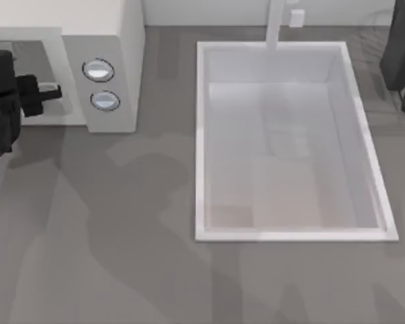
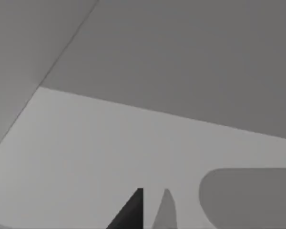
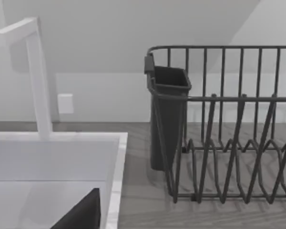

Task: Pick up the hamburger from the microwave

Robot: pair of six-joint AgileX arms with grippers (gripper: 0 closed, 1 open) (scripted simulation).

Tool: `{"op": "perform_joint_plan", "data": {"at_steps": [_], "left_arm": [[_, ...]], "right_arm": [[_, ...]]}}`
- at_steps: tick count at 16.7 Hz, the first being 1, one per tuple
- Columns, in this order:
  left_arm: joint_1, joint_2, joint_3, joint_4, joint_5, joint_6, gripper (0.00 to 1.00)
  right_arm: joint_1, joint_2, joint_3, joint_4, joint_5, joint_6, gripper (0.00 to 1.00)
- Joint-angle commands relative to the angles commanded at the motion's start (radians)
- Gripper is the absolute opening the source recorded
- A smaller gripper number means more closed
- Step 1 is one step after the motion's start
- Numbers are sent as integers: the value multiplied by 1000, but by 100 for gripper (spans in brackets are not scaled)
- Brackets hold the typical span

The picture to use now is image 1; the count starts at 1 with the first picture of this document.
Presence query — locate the large round microwave knob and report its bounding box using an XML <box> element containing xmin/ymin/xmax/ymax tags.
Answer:
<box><xmin>82</xmin><ymin>57</ymin><xmax>116</xmax><ymax>84</ymax></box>

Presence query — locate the white sink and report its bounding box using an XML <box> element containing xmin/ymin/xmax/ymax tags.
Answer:
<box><xmin>193</xmin><ymin>40</ymin><xmax>400</xmax><ymax>244</ymax></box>

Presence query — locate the pale microwave oven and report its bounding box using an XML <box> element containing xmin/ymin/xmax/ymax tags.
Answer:
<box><xmin>0</xmin><ymin>0</ymin><xmax>146</xmax><ymax>134</ymax></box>

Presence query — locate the tall white tap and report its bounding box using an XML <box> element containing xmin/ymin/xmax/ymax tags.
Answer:
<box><xmin>265</xmin><ymin>0</ymin><xmax>288</xmax><ymax>52</ymax></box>

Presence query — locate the white wall socket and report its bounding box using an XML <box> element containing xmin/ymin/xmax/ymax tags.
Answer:
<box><xmin>290</xmin><ymin>9</ymin><xmax>306</xmax><ymax>29</ymax></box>

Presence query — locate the small round microwave knob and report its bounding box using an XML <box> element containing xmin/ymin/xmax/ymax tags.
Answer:
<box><xmin>89</xmin><ymin>90</ymin><xmax>122</xmax><ymax>113</ymax></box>

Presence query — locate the pale microwave door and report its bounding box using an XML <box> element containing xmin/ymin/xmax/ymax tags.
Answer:
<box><xmin>0</xmin><ymin>28</ymin><xmax>76</xmax><ymax>127</ymax></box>

